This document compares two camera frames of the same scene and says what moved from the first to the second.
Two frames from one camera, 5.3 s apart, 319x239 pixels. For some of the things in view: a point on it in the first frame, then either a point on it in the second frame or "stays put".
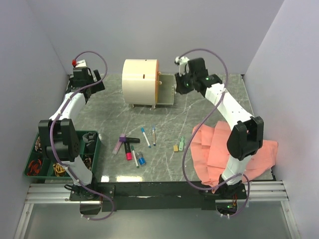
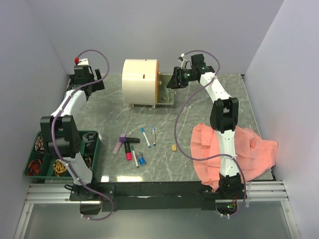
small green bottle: [181, 143] → [165, 98]
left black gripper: [97, 87] stays put
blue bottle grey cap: [141, 160] stays put
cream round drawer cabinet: [143, 85] stays put
